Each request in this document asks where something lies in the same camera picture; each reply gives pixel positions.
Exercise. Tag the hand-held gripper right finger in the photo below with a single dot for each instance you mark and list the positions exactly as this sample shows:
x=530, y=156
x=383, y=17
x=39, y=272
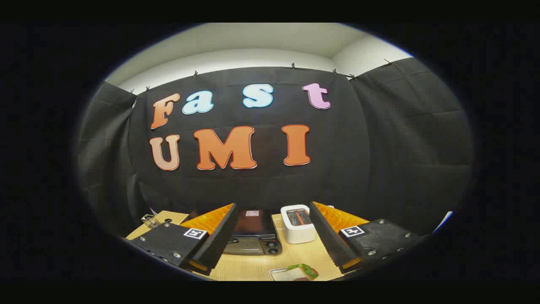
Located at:
x=329, y=238

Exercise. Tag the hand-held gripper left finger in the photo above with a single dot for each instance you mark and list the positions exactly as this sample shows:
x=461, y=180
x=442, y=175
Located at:
x=219, y=238

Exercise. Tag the black toaster oven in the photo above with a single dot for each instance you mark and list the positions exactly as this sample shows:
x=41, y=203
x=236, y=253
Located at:
x=253, y=223

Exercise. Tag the lettuce sandwich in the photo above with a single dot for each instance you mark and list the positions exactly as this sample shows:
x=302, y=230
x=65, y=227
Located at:
x=301, y=271

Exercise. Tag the white pop-up toaster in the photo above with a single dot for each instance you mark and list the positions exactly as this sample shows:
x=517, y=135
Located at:
x=298, y=232

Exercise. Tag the white plastic tray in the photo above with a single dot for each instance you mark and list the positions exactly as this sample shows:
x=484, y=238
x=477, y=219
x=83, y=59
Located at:
x=276, y=274

